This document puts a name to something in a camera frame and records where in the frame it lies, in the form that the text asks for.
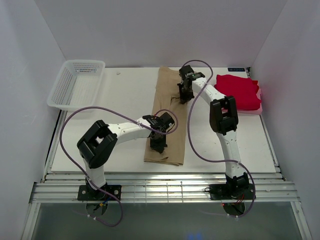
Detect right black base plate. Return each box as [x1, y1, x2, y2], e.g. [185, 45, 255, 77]
[207, 183, 256, 200]

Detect white plastic mesh basket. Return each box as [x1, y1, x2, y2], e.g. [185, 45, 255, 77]
[47, 59, 106, 112]

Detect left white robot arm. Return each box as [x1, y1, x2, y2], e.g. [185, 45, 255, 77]
[77, 112, 175, 200]

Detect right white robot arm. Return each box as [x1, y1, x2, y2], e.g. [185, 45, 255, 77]
[178, 64, 250, 199]

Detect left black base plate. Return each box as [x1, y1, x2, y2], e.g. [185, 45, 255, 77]
[77, 184, 122, 201]

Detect beige t shirt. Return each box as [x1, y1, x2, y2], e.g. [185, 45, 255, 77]
[144, 67, 188, 166]

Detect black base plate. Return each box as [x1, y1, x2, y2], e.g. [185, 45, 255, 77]
[77, 184, 122, 201]
[207, 183, 256, 200]

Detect red folded t shirt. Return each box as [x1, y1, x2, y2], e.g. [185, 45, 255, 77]
[214, 74, 262, 111]

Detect aluminium rail frame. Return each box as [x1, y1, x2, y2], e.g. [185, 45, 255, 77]
[29, 172, 300, 204]

